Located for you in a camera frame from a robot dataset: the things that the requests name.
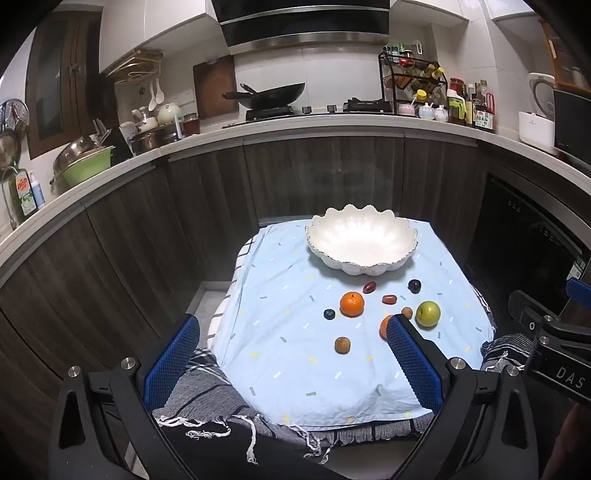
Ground dark wooden framed window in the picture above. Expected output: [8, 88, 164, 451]
[25, 11, 116, 160]

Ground steel kitchen faucet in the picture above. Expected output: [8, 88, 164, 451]
[0, 166, 19, 232]

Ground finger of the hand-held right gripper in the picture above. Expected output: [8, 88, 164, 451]
[566, 278, 591, 304]
[508, 291, 563, 336]

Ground dark cloth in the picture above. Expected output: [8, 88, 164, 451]
[159, 415, 416, 480]

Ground white rice cooker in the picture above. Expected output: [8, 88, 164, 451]
[526, 71, 561, 121]

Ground black gas stove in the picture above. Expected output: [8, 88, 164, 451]
[222, 98, 395, 130]

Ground wooden wall rack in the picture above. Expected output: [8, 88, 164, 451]
[113, 51, 164, 84]

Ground white kettle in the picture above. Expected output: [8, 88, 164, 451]
[157, 102, 182, 125]

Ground steel mixing bowl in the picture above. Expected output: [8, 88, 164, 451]
[53, 135, 109, 174]

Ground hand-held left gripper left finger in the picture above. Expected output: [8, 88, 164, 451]
[48, 313, 201, 480]

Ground blue and white bottle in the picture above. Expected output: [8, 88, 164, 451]
[30, 173, 47, 208]

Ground steel cooking pot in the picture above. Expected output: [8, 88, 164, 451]
[129, 129, 183, 155]

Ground green dish soap bottle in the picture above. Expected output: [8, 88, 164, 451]
[14, 168, 38, 217]

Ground wooden cutting board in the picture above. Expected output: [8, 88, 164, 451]
[193, 56, 240, 121]

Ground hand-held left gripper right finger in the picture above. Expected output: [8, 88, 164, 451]
[385, 314, 541, 480]

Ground white upper cabinet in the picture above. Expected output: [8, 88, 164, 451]
[99, 0, 222, 75]

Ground black built-in oven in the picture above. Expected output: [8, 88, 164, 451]
[464, 171, 591, 324]

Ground black range hood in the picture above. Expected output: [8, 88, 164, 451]
[210, 0, 391, 56]

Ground green plastic basin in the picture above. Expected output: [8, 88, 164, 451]
[60, 145, 116, 188]

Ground black microwave oven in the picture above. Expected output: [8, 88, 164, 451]
[551, 88, 591, 158]

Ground black wire spice rack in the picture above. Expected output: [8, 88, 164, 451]
[378, 51, 448, 116]

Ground light blue patterned cloth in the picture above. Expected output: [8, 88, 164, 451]
[210, 220, 497, 428]

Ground white scalloped ceramic bowl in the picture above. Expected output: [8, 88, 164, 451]
[305, 205, 419, 277]

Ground steel hanging strainer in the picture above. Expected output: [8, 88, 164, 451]
[0, 99, 31, 171]

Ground black wok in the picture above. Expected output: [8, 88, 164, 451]
[222, 82, 307, 112]

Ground row of condiment bottles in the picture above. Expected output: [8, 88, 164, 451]
[445, 76, 497, 134]

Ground white square appliance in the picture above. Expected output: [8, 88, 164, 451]
[518, 111, 557, 155]

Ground white kitchen countertop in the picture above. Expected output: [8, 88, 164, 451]
[0, 113, 591, 287]

